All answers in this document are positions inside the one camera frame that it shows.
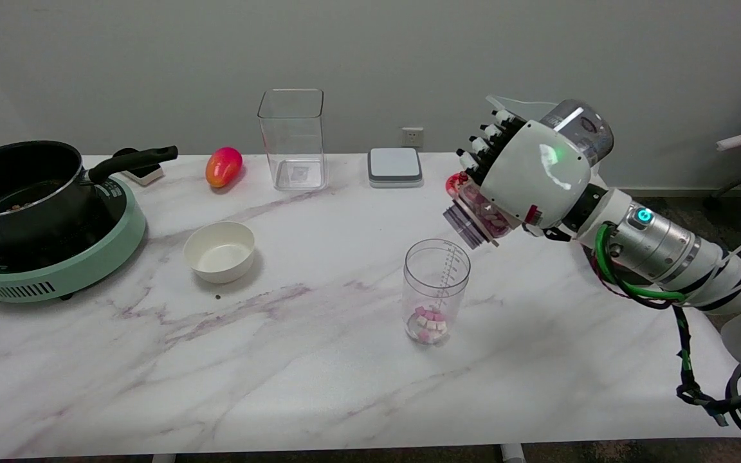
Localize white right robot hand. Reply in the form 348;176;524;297
455;109;593;235

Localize clear plastic candy bottle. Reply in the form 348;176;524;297
443;100;614;250

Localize pink white candy pieces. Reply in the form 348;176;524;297
412;188;511;343

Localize large translucent measuring pitcher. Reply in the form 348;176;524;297
485;95;604;176

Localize small clear measuring cup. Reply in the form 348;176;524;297
402;239;472;345

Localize clear square storage container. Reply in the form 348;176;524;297
257;89;327;192

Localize red orange mango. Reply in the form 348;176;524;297
205;147;244;188

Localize white bowl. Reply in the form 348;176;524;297
183;221;257;284

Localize green induction cooker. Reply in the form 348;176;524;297
0;174;147;303

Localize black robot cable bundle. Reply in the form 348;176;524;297
592;222;741;454

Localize black saucepan with handle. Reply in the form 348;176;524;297
0;140;178;249

